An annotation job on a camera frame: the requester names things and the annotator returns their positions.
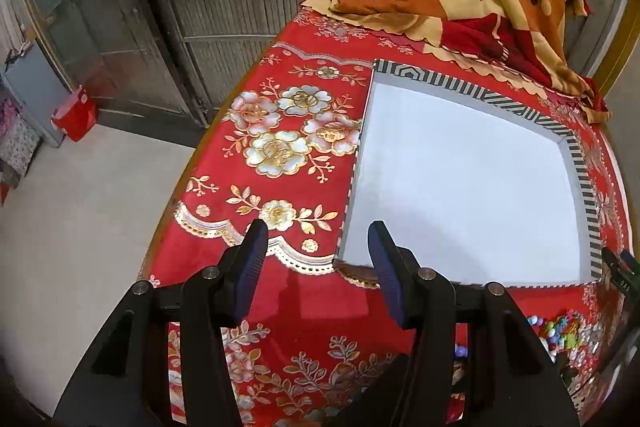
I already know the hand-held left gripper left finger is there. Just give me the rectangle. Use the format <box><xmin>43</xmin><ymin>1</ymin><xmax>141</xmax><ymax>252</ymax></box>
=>
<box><xmin>52</xmin><ymin>218</ymin><xmax>271</xmax><ymax>427</ymax></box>

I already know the pile of colourful jewelry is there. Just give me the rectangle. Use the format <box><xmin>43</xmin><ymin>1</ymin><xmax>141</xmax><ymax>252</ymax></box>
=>
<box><xmin>525</xmin><ymin>311</ymin><xmax>611</xmax><ymax>365</ymax></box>

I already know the floral fabric bag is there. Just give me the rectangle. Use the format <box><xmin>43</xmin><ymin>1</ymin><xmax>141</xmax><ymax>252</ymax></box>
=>
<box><xmin>0</xmin><ymin>99</ymin><xmax>41</xmax><ymax>188</ymax></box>

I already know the red paper bag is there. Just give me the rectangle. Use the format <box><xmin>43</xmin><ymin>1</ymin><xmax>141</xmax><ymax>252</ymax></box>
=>
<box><xmin>51</xmin><ymin>86</ymin><xmax>97</xmax><ymax>142</ymax></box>

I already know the grey cabinet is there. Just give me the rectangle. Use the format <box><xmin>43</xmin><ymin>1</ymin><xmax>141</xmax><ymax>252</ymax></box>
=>
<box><xmin>2</xmin><ymin>47</ymin><xmax>66</xmax><ymax>148</ymax></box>

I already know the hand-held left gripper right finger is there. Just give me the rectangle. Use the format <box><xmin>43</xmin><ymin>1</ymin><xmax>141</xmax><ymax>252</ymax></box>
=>
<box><xmin>367</xmin><ymin>221</ymin><xmax>581</xmax><ymax>427</ymax></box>

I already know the metal folding door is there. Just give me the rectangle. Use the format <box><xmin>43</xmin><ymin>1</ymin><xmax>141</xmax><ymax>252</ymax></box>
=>
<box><xmin>15</xmin><ymin>0</ymin><xmax>361</xmax><ymax>128</ymax></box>

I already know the white tray with striped rim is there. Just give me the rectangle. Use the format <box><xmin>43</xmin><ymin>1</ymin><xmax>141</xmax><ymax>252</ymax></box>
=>
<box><xmin>332</xmin><ymin>59</ymin><xmax>605</xmax><ymax>290</ymax></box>

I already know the red floral tablecloth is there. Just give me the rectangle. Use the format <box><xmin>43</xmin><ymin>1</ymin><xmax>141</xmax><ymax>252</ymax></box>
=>
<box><xmin>142</xmin><ymin>7</ymin><xmax>633</xmax><ymax>427</ymax></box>

